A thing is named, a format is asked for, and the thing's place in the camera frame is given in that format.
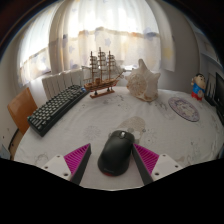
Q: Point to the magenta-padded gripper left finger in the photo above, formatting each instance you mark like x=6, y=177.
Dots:
x=77, y=159

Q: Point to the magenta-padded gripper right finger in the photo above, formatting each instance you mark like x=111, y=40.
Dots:
x=148, y=160

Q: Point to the black computer mouse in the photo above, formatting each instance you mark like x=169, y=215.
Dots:
x=115, y=153

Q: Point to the round purple-print mouse pad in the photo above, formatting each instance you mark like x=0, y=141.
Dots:
x=184, y=109

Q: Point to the white printed tablecloth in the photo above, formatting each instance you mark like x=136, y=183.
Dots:
x=100, y=113

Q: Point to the black keyboard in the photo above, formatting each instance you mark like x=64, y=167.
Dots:
x=55, y=110

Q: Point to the wooden chair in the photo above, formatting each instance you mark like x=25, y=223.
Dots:
x=20, y=110

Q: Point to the large white conch shell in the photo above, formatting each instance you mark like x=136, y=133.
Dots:
x=143, y=83

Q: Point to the wooden model sailing ship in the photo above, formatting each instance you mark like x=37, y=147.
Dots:
x=100, y=85

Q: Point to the white radiator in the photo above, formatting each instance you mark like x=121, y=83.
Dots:
x=58, y=83

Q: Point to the black router with antennas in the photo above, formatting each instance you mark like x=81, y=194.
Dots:
x=210, y=96

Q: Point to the cartoon boy figurine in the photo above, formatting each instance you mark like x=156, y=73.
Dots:
x=198, y=87

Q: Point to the black monitor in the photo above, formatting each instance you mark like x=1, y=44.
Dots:
x=220, y=96

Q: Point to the white shelf unit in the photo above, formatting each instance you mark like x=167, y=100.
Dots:
x=211, y=53

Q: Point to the white star-print curtain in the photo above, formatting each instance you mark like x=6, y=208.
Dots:
x=110, y=33

